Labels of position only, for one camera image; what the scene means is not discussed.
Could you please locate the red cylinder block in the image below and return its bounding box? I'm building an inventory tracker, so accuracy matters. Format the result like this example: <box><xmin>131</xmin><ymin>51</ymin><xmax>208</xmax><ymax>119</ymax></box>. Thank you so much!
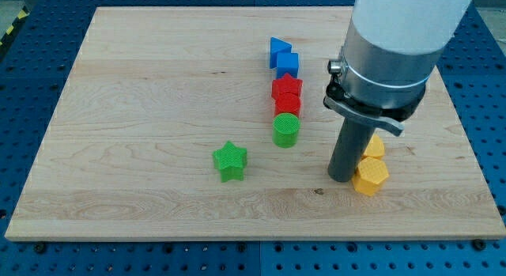
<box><xmin>274</xmin><ymin>93</ymin><xmax>301</xmax><ymax>117</ymax></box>

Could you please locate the yellow block behind rod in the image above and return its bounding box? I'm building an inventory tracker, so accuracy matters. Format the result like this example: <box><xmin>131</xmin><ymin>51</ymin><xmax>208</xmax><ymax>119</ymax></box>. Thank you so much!
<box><xmin>361</xmin><ymin>134</ymin><xmax>385</xmax><ymax>160</ymax></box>

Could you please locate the blue cube block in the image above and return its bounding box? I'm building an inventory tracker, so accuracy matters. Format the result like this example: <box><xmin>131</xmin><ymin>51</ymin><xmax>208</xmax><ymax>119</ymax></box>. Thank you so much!
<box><xmin>276</xmin><ymin>52</ymin><xmax>299</xmax><ymax>78</ymax></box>

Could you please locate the green star block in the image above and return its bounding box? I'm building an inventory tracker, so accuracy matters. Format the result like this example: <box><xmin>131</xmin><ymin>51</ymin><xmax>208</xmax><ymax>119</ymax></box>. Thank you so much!
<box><xmin>212</xmin><ymin>141</ymin><xmax>247</xmax><ymax>183</ymax></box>

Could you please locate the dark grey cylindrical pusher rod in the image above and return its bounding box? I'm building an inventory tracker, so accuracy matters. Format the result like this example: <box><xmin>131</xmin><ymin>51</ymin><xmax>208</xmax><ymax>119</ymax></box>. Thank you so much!
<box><xmin>327</xmin><ymin>118</ymin><xmax>374</xmax><ymax>183</ymax></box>

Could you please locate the yellow hexagon block front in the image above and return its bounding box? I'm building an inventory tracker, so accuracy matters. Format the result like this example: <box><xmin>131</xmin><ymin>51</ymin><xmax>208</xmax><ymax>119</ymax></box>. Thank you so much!
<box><xmin>352</xmin><ymin>157</ymin><xmax>390</xmax><ymax>196</ymax></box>

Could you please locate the black clamp with metal lever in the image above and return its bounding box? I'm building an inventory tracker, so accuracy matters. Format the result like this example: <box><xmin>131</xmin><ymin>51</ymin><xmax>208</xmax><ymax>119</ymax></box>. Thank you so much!
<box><xmin>323</xmin><ymin>59</ymin><xmax>425</xmax><ymax>136</ymax></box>

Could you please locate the green cylinder block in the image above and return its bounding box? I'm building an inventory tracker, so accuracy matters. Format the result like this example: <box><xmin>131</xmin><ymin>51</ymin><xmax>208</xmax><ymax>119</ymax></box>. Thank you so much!
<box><xmin>272</xmin><ymin>112</ymin><xmax>300</xmax><ymax>148</ymax></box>

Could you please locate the blue triangle block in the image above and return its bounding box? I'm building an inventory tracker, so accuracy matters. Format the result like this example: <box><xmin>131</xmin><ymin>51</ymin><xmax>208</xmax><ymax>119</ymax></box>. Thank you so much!
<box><xmin>270</xmin><ymin>37</ymin><xmax>292</xmax><ymax>69</ymax></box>

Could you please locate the light wooden board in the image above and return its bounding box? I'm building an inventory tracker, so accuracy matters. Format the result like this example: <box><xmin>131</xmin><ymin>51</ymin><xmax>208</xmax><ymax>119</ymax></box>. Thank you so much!
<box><xmin>6</xmin><ymin>7</ymin><xmax>505</xmax><ymax>241</ymax></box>

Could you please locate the red star block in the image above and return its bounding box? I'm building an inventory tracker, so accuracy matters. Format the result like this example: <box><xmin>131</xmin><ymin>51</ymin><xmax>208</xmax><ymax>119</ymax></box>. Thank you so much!
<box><xmin>271</xmin><ymin>73</ymin><xmax>303</xmax><ymax>100</ymax></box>

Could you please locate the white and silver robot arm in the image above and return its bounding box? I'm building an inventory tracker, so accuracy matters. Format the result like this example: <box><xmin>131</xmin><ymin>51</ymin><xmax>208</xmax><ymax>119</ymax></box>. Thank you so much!
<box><xmin>342</xmin><ymin>0</ymin><xmax>472</xmax><ymax>109</ymax></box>

